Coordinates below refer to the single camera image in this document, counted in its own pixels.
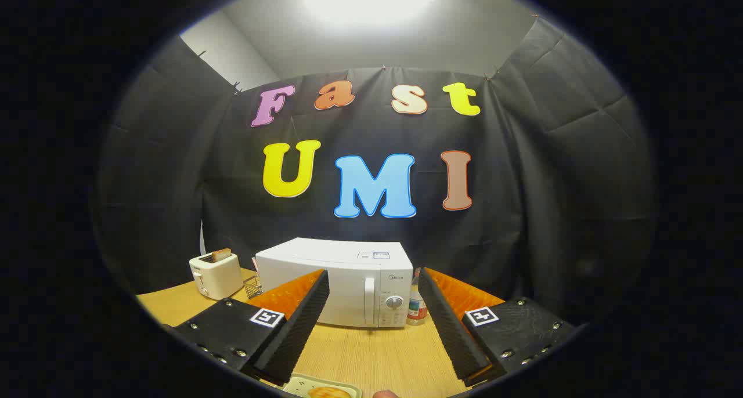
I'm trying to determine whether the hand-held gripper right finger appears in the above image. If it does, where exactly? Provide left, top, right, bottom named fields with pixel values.
left=418, top=267, right=576, bottom=387

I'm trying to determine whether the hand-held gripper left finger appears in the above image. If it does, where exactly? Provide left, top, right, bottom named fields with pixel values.
left=172, top=269, right=330, bottom=387

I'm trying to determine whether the white microwave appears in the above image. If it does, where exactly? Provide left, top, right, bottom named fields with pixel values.
left=255, top=237, right=414, bottom=328

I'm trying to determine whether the clear plastic water bottle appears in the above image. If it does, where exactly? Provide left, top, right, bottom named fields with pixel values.
left=407, top=269, right=428, bottom=326

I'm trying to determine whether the pale green plate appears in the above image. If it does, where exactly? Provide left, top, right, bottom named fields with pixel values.
left=283, top=374, right=362, bottom=398

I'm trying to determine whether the white toaster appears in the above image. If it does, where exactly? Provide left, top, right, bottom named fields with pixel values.
left=189, top=252, right=244, bottom=301

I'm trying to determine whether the black backdrop cloth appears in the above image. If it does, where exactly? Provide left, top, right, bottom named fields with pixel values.
left=96, top=18, right=657, bottom=323

